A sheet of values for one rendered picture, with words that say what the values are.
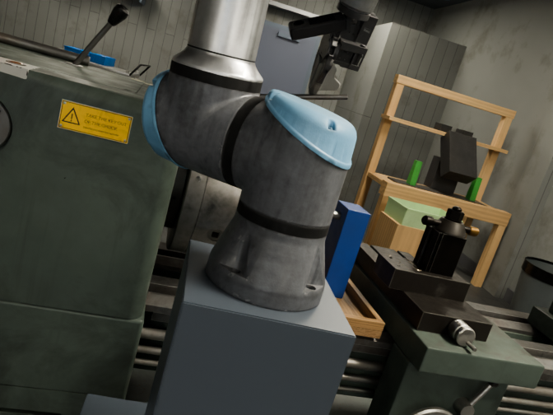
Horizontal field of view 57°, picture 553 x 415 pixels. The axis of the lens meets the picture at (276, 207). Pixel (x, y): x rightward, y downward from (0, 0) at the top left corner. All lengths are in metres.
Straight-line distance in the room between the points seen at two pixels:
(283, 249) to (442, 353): 0.63
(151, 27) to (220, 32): 7.78
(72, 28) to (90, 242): 7.74
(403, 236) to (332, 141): 3.74
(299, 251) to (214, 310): 0.12
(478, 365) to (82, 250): 0.82
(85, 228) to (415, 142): 6.68
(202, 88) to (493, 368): 0.88
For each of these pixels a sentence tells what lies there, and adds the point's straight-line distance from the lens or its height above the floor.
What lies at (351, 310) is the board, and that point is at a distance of 1.25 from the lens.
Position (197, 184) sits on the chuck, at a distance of 1.01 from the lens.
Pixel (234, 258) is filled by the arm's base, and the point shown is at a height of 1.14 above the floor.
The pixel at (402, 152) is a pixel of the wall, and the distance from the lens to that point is 7.36.
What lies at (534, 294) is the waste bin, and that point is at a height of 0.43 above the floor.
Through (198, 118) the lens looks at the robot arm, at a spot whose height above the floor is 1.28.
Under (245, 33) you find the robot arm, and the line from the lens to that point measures 0.63.
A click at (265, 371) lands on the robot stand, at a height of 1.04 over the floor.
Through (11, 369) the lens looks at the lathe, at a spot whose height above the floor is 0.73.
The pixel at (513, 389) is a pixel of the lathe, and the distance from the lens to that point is 1.50.
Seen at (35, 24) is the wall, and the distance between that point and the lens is 8.74.
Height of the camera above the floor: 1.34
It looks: 13 degrees down
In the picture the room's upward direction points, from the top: 16 degrees clockwise
